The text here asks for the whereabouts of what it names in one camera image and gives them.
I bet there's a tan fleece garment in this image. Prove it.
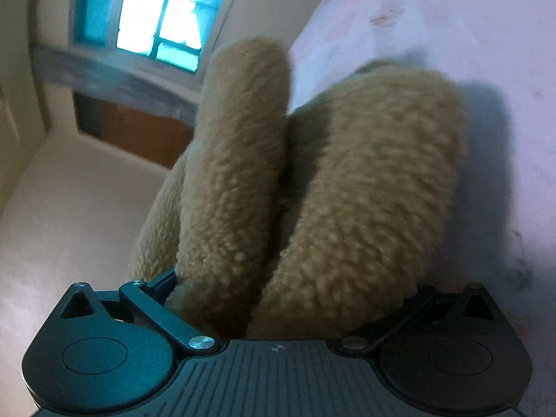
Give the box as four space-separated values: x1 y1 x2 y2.
131 38 466 340

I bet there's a brown wooden door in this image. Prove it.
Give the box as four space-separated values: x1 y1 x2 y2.
73 92 193 169

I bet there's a grey left curtain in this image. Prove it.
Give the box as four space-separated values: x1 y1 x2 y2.
32 46 197 126

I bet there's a pink floral bed sheet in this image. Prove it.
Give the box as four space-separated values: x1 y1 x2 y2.
290 0 555 416

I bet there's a window with white frame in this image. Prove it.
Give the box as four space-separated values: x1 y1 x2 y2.
71 0 233 88

